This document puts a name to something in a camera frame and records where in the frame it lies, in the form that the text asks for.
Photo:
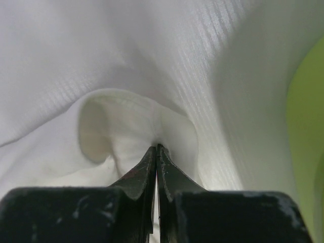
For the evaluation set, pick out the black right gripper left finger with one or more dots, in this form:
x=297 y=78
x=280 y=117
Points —
x=121 y=212

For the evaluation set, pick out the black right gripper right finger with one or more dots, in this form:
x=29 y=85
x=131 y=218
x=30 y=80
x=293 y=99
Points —
x=189 y=213

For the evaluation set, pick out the white t shirt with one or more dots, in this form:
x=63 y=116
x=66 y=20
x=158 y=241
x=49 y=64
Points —
x=225 y=64

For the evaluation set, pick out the lime green plastic basket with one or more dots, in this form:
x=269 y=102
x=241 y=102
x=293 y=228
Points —
x=305 y=129

